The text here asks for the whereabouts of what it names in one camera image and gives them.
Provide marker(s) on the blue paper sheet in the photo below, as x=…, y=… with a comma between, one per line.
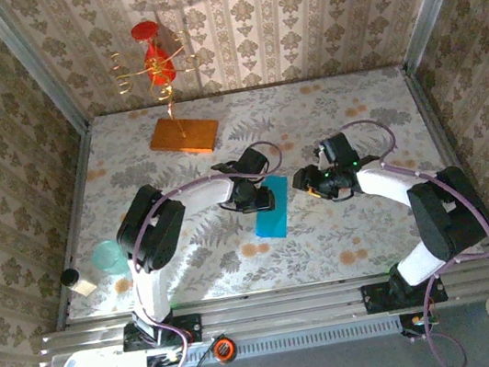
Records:
x=273, y=221

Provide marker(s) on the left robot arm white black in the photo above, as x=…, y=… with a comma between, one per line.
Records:
x=150, y=235

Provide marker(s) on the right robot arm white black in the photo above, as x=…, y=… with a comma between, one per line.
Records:
x=444, y=212

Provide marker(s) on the orange black round device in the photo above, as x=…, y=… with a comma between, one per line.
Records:
x=224, y=349

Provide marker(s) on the teal textured glass cup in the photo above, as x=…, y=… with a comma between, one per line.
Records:
x=105, y=257

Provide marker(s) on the small bottle with black cap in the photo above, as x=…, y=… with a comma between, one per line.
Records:
x=81, y=286

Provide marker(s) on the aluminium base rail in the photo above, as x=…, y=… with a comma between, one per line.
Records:
x=292, y=311

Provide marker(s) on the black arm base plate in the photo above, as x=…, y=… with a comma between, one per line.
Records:
x=188, y=329
x=379, y=299

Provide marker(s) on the aluminium frame post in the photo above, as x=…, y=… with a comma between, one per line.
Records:
x=435, y=9
x=36, y=72

